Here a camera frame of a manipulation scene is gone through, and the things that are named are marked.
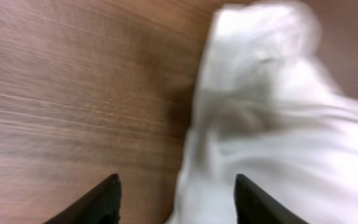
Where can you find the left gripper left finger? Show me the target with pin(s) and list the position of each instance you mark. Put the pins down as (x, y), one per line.
(101, 205)

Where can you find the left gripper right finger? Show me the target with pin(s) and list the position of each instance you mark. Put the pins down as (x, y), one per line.
(255, 206)

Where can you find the white t-shirt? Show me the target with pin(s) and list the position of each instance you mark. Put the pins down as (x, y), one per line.
(265, 107)

